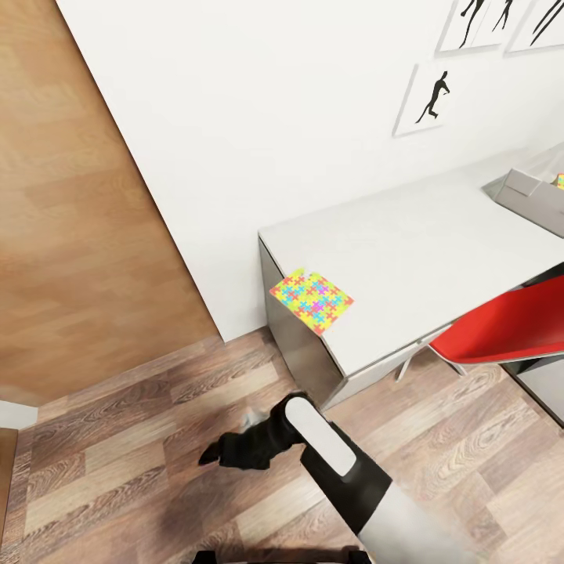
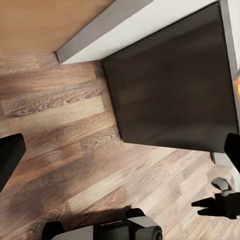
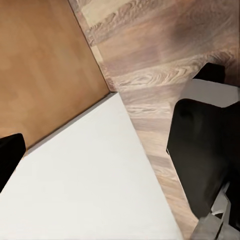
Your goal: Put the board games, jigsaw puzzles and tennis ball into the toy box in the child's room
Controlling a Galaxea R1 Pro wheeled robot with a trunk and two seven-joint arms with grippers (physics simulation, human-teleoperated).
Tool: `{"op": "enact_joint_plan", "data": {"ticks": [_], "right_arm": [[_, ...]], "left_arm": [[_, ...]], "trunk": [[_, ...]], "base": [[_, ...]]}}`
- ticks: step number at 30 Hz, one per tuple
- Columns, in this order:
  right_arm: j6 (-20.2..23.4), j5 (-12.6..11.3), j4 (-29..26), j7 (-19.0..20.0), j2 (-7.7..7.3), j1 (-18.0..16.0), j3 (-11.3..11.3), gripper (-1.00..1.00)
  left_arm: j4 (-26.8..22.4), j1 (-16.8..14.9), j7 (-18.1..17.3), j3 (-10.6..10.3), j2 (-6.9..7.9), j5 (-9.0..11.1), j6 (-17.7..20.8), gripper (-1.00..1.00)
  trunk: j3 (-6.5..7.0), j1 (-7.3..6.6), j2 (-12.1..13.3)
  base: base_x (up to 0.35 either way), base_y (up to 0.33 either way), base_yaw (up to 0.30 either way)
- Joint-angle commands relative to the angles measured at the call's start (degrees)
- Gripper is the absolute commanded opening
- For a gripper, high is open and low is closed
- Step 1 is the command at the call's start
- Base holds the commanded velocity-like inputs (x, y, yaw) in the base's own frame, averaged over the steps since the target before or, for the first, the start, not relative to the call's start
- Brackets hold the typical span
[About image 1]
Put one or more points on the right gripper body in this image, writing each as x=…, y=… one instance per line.
x=241, y=451

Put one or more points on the desk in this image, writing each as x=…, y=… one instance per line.
x=415, y=258

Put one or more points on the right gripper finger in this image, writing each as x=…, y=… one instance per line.
x=211, y=454

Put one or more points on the toy box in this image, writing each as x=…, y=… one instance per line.
x=529, y=189

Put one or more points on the swivel chair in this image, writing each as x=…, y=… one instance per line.
x=518, y=325

